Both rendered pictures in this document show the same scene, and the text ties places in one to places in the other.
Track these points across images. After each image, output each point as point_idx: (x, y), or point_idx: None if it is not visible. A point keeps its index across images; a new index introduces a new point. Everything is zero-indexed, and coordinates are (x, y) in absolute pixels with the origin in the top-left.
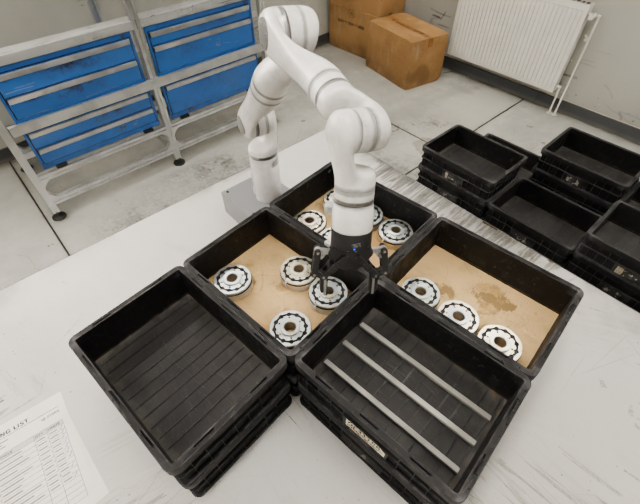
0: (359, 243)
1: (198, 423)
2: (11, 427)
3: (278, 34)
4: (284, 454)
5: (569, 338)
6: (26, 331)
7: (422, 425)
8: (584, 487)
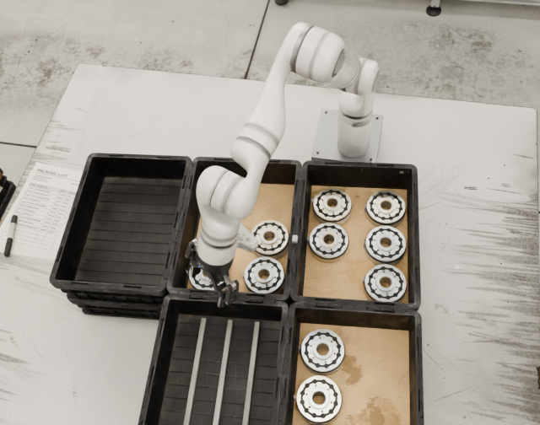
0: (202, 266)
1: (105, 272)
2: (58, 173)
3: (275, 59)
4: (143, 344)
5: None
6: (116, 114)
7: (200, 424)
8: None
